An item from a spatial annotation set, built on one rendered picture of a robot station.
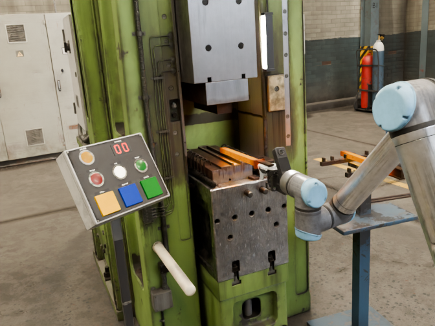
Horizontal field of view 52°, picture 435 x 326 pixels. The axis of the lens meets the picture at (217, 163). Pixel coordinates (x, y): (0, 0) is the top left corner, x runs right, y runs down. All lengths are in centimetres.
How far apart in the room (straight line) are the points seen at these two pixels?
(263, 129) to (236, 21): 56
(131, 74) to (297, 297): 152
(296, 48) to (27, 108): 525
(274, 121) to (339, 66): 789
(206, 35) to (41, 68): 525
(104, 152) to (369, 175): 92
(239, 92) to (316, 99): 780
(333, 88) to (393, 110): 884
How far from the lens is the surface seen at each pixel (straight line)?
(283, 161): 166
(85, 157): 164
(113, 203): 162
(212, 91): 191
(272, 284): 226
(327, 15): 986
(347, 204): 157
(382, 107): 119
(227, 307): 220
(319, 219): 156
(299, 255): 255
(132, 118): 196
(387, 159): 143
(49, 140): 709
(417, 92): 119
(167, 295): 221
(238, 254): 209
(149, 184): 172
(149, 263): 217
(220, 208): 197
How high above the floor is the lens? 152
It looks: 15 degrees down
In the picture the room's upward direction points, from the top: 4 degrees counter-clockwise
